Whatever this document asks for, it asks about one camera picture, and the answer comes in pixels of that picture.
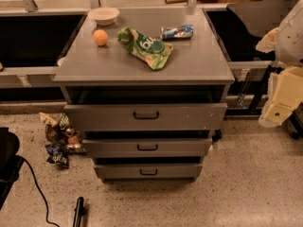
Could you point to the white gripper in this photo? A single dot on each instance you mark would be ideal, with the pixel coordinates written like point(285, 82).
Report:
point(291, 41)

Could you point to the grey top drawer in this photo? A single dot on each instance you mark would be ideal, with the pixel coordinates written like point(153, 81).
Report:
point(132, 112)

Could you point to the grey drawer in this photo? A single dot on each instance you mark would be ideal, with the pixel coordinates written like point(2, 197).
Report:
point(142, 144)
point(112, 169)
point(132, 112)

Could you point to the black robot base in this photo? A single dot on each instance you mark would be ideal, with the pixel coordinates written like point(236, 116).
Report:
point(10, 163)

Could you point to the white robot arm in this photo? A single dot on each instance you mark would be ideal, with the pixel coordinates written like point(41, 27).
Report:
point(289, 39)

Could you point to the grey middle drawer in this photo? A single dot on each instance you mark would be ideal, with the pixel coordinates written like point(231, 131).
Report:
point(142, 144)

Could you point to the grey drawer cabinet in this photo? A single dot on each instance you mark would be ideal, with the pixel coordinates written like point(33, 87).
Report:
point(195, 69)

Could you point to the grey bottom drawer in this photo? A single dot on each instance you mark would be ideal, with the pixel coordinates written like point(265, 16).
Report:
point(112, 169)

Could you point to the black tray table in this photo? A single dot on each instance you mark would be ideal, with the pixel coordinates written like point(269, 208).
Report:
point(262, 16)

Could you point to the blue soda can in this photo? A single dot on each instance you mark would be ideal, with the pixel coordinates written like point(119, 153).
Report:
point(174, 33)

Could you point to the wooden stick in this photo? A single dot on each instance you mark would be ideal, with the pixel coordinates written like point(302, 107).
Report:
point(174, 1)

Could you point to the green chip bag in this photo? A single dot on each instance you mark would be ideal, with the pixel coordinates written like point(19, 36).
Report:
point(154, 52)

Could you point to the white bowl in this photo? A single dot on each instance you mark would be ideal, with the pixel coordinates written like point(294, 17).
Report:
point(104, 16)

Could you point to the orange fruit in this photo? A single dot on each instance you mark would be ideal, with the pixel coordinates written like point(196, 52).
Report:
point(100, 37)

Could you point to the green snack bag on floor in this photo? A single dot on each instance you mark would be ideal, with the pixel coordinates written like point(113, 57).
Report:
point(64, 121)

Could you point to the brown snack bag on floor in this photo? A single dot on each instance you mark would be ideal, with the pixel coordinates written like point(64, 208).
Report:
point(69, 139)

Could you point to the yellow snack bag on floor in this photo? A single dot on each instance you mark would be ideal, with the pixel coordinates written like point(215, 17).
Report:
point(48, 119)

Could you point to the blue snack bag on floor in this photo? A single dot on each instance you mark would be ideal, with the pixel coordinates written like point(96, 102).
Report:
point(57, 154)

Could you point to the black bar on floor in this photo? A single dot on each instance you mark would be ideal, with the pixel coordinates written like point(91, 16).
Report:
point(78, 212)

